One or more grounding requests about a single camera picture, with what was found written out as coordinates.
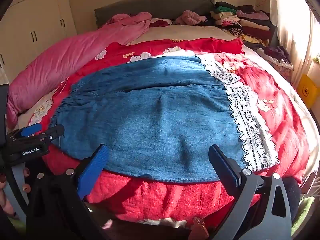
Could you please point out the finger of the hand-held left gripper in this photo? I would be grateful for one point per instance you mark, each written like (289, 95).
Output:
(31, 129)
(53, 131)

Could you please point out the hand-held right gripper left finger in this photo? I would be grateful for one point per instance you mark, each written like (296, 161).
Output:
(93, 170)

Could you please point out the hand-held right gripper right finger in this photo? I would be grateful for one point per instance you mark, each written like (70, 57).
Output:
(225, 163)

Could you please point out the blue pants with lace trim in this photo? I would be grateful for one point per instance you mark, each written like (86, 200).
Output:
(155, 110)

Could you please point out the person's left hand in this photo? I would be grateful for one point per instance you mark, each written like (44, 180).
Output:
(5, 205)

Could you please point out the reddish brown cloth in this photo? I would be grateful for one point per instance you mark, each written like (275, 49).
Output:
(200, 228)

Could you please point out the green cloth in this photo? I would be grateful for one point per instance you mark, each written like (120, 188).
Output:
(303, 212)
(18, 226)

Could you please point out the red floral blanket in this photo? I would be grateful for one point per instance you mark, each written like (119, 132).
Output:
(160, 200)

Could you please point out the pink quilt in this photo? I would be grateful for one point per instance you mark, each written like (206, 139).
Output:
(62, 57)

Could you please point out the yellow bag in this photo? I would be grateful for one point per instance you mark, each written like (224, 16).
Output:
(307, 90)

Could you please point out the floral cloth with lace edge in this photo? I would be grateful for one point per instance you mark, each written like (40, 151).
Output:
(282, 68)

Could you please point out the cream wardrobe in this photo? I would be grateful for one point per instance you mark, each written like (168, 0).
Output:
(37, 17)

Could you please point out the purple cloth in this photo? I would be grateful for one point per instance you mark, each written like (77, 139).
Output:
(277, 53)

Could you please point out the cream blanket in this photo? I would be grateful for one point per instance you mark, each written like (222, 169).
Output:
(175, 32)

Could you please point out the pile of folded clothes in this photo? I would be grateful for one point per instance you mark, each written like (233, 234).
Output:
(250, 25)

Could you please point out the pink fluffy cloth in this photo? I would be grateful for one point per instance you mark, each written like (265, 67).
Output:
(191, 17)

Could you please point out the dark red cloth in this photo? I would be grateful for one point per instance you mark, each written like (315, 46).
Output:
(160, 23)

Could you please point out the cream curtain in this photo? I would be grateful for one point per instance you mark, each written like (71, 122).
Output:
(292, 22)

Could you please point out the grey headboard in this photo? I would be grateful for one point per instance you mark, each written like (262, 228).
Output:
(155, 5)

